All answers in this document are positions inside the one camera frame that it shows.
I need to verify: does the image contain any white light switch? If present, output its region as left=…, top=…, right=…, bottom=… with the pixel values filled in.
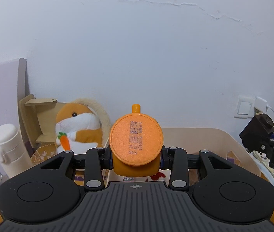
left=235, top=95, right=257, bottom=119

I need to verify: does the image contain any orange plastic bottle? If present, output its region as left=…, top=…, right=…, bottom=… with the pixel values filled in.
left=109, top=104, right=164, bottom=176

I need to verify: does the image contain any white smartphone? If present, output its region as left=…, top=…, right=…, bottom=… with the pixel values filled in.
left=252, top=150, right=274, bottom=178

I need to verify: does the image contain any orange white hamster plush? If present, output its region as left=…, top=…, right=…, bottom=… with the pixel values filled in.
left=55, top=98, right=112, bottom=155

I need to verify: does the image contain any floral patterned mat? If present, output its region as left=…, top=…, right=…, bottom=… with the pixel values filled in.
left=29, top=142, right=86, bottom=186

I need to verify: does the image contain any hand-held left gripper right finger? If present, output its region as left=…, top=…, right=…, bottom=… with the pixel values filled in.
left=160, top=146, right=239, bottom=191

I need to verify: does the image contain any beige plastic container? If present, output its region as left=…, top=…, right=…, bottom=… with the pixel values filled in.
left=102, top=127, right=262, bottom=189

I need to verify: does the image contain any pale purple board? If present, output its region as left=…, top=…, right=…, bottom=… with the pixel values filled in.
left=0, top=58, right=27, bottom=155

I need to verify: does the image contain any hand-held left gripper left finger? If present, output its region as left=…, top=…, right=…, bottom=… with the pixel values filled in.
left=34, top=147, right=113, bottom=191

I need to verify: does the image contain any light wooden stand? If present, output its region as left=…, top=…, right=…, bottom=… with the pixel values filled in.
left=18, top=94, right=66, bottom=148

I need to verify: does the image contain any white charger plug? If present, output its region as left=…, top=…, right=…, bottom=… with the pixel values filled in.
left=255, top=97, right=271, bottom=114

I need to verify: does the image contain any cream thermos bottle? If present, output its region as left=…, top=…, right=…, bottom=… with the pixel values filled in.
left=0, top=124, right=34, bottom=179

